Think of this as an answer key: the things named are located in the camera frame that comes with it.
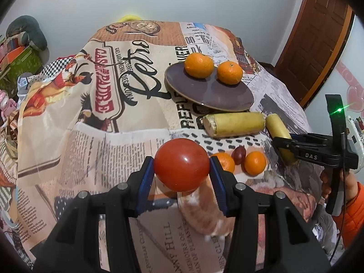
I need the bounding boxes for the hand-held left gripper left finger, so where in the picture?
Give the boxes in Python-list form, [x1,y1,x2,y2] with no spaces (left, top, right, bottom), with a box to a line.
[33,156,156,273]

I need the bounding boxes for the printed newspaper pattern cloth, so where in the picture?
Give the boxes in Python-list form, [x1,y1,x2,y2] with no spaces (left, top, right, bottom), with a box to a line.
[0,20,342,273]

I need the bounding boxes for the person's right hand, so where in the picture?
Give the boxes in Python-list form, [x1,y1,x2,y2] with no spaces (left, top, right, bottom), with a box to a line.
[320,169,359,205]

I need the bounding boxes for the pink toy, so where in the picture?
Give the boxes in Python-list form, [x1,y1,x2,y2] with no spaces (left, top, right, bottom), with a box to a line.
[0,89,18,118]

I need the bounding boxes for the brown round plate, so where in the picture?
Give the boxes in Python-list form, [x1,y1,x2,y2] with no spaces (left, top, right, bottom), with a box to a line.
[164,62,254,111]

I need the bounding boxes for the small orange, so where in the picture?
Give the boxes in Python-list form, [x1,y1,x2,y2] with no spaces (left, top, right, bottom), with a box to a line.
[244,151,267,176]
[212,153,235,174]

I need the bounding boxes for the large orange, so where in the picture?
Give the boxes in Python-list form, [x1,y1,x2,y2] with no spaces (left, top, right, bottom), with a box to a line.
[217,61,243,85]
[184,53,214,78]

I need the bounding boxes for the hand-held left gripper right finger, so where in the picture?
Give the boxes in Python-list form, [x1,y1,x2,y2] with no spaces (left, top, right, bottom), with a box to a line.
[210,156,332,273]

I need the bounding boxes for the orange red boxes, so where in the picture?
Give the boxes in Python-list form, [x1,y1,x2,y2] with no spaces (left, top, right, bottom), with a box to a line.
[0,38,29,63]

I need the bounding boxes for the green box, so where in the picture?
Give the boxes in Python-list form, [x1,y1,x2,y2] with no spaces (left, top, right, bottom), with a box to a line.
[0,45,43,91]

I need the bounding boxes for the cut yellow banana piece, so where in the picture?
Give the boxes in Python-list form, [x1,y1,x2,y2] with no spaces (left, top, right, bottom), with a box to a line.
[202,112,266,138]
[265,114,299,165]

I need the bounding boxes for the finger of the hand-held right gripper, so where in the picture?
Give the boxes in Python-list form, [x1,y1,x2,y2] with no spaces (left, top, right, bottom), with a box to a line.
[273,137,302,160]
[290,133,334,146]

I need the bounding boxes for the dark red jujube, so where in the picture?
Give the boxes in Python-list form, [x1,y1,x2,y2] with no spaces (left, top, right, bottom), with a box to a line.
[231,146,246,165]

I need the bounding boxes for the pink heart wall sticker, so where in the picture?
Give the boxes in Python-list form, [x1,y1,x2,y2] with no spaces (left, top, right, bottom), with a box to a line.
[336,60,364,120]

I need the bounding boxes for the red tomato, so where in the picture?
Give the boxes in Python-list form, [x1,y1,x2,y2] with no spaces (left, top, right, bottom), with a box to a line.
[154,138,210,192]

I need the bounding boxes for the brown wooden door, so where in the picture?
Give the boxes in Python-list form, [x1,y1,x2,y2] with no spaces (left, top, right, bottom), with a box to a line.
[274,0,356,109]

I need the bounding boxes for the checkered black white cloth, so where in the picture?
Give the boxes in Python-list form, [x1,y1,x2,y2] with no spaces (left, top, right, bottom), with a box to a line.
[43,55,76,76]

